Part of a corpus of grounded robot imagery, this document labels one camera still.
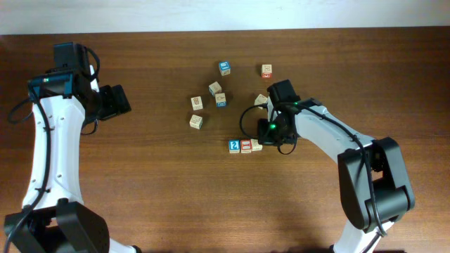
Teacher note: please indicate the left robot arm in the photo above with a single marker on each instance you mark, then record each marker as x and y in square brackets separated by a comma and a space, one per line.
[64, 100]

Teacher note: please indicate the blue top wooden block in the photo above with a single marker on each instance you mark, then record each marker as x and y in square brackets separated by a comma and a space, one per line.
[224, 68]

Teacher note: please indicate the blue number two block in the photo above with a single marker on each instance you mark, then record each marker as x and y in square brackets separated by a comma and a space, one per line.
[234, 146]

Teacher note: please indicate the red side wooden block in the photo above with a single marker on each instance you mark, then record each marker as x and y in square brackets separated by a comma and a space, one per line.
[266, 71]

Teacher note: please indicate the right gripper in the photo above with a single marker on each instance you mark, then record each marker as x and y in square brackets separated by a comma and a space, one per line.
[268, 138]

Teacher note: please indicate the owl picture wooden block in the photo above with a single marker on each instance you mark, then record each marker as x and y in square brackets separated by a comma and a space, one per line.
[197, 103]

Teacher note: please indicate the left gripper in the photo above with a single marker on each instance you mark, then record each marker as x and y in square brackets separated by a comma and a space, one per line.
[112, 107]

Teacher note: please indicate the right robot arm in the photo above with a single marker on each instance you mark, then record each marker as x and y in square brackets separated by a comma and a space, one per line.
[375, 189]

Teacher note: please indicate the circle picture wooden block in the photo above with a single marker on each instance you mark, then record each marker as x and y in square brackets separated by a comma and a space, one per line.
[260, 100]

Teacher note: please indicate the hand picture blue block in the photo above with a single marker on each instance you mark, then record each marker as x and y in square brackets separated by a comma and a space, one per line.
[220, 99]

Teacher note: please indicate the blue side tilted block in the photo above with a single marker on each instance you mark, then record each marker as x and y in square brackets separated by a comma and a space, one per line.
[215, 88]

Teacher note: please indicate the green edged wooden block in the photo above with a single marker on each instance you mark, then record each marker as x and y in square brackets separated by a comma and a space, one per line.
[196, 122]

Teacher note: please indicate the red top wooden block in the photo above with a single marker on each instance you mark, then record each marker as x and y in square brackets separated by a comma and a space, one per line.
[246, 146]

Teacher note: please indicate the plain picture wooden block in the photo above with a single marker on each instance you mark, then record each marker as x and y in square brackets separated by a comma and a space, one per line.
[255, 145]

